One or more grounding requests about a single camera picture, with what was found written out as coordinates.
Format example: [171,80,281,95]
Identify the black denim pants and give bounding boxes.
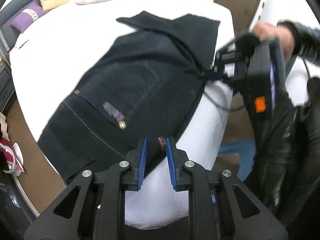
[38,11,220,184]

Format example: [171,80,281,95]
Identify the person's right hand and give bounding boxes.
[252,21,296,61]

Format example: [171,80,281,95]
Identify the black leather jacket sleeve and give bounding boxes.
[277,21,320,67]

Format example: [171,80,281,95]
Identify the person's dark trouser leg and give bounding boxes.
[240,77,319,235]

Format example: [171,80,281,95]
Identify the dark grey nightstand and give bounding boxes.
[0,60,15,113]

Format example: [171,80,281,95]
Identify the white pillow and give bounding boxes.
[10,7,75,53]

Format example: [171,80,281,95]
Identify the purple cushion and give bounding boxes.
[10,2,49,33]

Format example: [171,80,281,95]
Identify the dark grey headboard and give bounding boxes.
[0,0,39,53]

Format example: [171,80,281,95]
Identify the black cable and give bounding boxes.
[202,55,313,113]

